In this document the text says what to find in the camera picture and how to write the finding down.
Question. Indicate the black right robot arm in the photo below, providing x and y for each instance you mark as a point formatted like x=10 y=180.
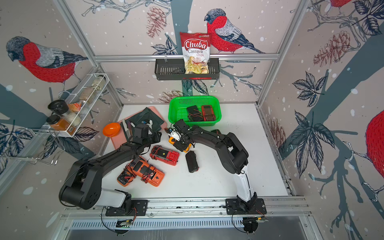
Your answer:
x=231 y=153

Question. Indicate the red slim multimeter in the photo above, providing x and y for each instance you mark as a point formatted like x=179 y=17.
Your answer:
x=208 y=113

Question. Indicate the large orange multimeter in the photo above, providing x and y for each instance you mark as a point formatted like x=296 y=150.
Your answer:
x=148 y=173

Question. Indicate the small orange-black multimeter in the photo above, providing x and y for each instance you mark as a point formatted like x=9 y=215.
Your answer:
x=126 y=177

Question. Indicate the green plastic basket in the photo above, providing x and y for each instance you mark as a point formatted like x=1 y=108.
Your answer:
x=178 y=109

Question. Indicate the white wire spice rack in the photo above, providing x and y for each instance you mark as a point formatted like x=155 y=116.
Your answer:
x=80 y=103

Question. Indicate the pink cutting board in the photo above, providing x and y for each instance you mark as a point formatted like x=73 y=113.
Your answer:
x=120 y=139

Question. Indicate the yellow multimeter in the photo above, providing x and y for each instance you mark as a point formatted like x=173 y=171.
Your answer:
x=180 y=145

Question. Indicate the small black multimeter with leads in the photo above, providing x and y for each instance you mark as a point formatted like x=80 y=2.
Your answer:
x=216 y=131

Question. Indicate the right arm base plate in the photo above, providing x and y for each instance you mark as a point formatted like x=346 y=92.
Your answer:
x=239 y=207

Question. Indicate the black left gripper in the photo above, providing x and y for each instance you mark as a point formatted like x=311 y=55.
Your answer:
x=157 y=137

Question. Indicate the green-black multimeter with leads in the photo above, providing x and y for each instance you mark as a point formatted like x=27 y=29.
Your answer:
x=194 y=115

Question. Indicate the Chuba cassava chips bag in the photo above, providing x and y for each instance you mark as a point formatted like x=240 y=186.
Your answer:
x=196 y=52

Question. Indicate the black rectangular case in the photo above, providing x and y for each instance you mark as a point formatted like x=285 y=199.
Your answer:
x=192 y=163

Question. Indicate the black-lid spice jar rear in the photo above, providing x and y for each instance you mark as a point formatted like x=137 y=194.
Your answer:
x=59 y=107

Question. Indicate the black-lid spice jar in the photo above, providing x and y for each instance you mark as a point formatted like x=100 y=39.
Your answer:
x=59 y=107
x=58 y=123

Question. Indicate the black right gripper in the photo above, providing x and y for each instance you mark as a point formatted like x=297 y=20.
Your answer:
x=180 y=148

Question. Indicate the black-lid spice jar front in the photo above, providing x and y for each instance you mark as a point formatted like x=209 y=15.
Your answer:
x=58 y=123

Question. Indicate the knife on cutting board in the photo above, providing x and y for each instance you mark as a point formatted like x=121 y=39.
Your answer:
x=127 y=130

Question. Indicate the orange plastic bowl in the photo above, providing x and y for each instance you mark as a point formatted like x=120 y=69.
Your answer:
x=111 y=130

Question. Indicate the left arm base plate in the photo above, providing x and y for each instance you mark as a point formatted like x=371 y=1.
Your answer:
x=130 y=207

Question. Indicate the dark green cloth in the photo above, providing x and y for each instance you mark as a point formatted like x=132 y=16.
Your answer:
x=149 y=116

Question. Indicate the red multimeter with leads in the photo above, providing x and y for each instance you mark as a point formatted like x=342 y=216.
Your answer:
x=167 y=156

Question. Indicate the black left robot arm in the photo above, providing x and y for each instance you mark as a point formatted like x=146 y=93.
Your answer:
x=83 y=185

